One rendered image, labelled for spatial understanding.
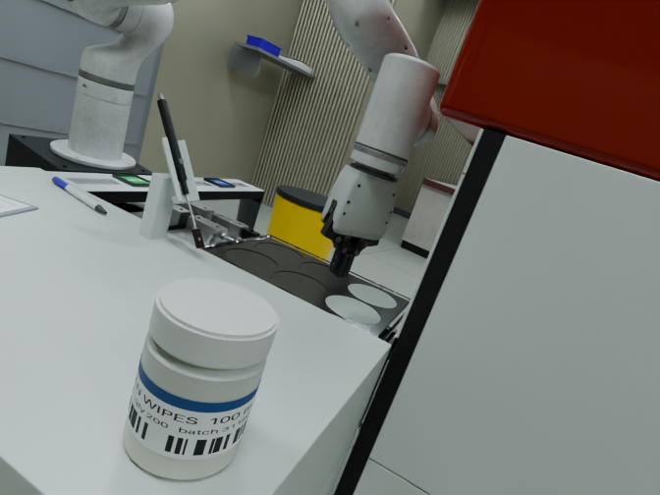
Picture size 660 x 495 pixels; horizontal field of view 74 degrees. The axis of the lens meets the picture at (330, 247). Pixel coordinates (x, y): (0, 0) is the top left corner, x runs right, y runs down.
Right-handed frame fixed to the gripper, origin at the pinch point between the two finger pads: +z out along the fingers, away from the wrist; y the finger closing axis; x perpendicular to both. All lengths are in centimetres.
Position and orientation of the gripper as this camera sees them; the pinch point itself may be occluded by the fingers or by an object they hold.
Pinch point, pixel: (341, 263)
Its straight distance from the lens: 69.5
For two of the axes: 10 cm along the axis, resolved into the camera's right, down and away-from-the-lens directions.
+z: -3.2, 9.1, 2.5
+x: 4.8, 3.8, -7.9
